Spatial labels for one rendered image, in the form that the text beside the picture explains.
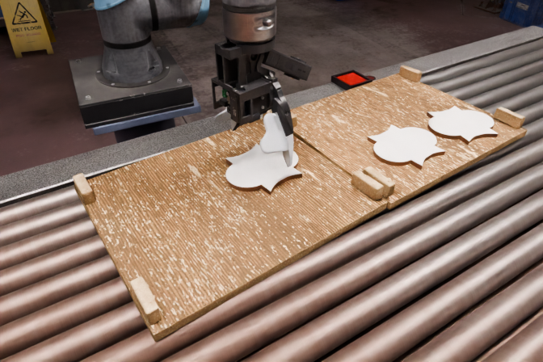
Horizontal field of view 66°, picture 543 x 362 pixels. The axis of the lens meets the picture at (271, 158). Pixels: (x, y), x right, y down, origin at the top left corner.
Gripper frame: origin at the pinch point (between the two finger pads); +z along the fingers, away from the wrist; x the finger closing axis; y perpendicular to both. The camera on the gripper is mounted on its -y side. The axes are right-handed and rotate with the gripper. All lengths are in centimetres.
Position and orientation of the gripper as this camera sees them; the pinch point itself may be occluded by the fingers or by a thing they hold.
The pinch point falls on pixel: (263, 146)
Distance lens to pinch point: 73.4
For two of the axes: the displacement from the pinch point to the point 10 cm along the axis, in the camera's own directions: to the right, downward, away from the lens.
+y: -7.5, 3.8, -5.4
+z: 0.0, 8.1, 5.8
